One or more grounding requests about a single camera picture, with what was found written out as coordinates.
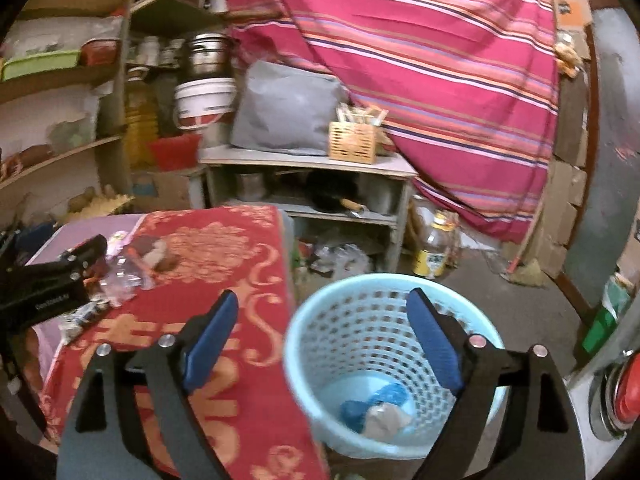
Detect cardboard box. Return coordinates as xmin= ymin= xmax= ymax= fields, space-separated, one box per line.
xmin=130 ymin=167 xmax=201 ymax=211

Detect bamboo utensil holder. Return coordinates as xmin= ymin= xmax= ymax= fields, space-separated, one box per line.
xmin=327 ymin=120 xmax=378 ymax=166

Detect red plastic basket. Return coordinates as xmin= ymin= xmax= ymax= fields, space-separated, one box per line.
xmin=147 ymin=134 xmax=203 ymax=171

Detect red striped cloth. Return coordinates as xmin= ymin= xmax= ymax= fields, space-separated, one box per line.
xmin=225 ymin=0 xmax=561 ymax=243

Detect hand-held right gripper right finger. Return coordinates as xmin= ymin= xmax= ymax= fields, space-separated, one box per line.
xmin=405 ymin=287 xmax=588 ymax=480

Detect bundle of pale chopsticks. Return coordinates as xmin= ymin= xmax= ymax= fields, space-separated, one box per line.
xmin=337 ymin=102 xmax=388 ymax=126

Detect green plastic tray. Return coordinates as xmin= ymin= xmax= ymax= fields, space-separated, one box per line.
xmin=0 ymin=50 xmax=81 ymax=81

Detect green packet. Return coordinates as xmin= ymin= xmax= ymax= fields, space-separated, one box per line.
xmin=582 ymin=272 xmax=633 ymax=356

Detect steel pan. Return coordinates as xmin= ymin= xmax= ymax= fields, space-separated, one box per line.
xmin=367 ymin=180 xmax=397 ymax=213

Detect potato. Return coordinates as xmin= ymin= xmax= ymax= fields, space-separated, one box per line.
xmin=67 ymin=187 xmax=96 ymax=211

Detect dark printed wrapper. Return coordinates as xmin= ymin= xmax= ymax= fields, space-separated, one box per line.
xmin=60 ymin=300 xmax=108 ymax=343

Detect yellow label plastic bottle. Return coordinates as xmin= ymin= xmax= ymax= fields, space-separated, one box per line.
xmin=412 ymin=212 xmax=456 ymax=278

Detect maroon card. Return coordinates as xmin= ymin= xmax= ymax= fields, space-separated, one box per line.
xmin=131 ymin=235 xmax=161 ymax=256

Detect clear plastic wrapper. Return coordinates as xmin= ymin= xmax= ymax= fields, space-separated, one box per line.
xmin=97 ymin=255 xmax=156 ymax=308

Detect small steel pot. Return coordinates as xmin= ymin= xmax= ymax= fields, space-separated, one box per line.
xmin=235 ymin=172 xmax=266 ymax=201

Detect light blue plastic wastebasket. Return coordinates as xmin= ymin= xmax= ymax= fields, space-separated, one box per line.
xmin=282 ymin=272 xmax=506 ymax=461

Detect broom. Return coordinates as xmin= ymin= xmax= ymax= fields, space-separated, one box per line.
xmin=505 ymin=255 xmax=543 ymax=288

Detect black frying pan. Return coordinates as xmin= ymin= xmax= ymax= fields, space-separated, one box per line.
xmin=306 ymin=172 xmax=371 ymax=216

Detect grey shelf table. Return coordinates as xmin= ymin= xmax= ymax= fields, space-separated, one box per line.
xmin=197 ymin=145 xmax=418 ymax=273

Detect red round lid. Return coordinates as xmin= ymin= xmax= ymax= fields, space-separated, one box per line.
xmin=590 ymin=350 xmax=640 ymax=441

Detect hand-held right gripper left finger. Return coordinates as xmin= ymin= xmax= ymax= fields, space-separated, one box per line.
xmin=57 ymin=290 xmax=241 ymax=480

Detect white plastic bucket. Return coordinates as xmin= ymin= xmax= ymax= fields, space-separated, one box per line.
xmin=172 ymin=77 xmax=238 ymax=133

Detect red patterned blanket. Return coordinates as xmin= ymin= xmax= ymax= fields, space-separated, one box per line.
xmin=40 ymin=205 xmax=331 ymax=480

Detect crumpled plastic bags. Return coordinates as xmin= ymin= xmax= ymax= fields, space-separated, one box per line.
xmin=300 ymin=242 xmax=373 ymax=281

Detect wooden shelf unit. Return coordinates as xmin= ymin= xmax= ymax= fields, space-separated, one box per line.
xmin=0 ymin=0 xmax=226 ymax=211

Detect yellow oil bottle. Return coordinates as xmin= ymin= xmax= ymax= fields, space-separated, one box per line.
xmin=122 ymin=80 xmax=161 ymax=168

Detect large steel pot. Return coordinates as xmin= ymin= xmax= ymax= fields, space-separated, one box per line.
xmin=186 ymin=32 xmax=235 ymax=78

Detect blue plastic bag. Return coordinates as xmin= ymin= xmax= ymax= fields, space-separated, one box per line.
xmin=340 ymin=382 xmax=408 ymax=431

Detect red bowl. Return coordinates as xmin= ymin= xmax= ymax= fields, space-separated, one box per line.
xmin=80 ymin=37 xmax=121 ymax=66

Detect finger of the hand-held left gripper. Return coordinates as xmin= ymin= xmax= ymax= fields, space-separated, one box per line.
xmin=77 ymin=261 xmax=107 ymax=286
xmin=59 ymin=234 xmax=109 ymax=267

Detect yellow egg tray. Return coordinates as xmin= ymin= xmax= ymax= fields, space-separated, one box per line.
xmin=82 ymin=192 xmax=136 ymax=218

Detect grey cushion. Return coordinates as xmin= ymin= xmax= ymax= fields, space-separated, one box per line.
xmin=230 ymin=60 xmax=348 ymax=156

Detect cardboard wall panels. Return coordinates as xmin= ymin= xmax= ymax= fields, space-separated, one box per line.
xmin=520 ymin=0 xmax=596 ymax=281

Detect grey crumpled paper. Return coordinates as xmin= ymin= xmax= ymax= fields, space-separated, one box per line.
xmin=362 ymin=405 xmax=413 ymax=438

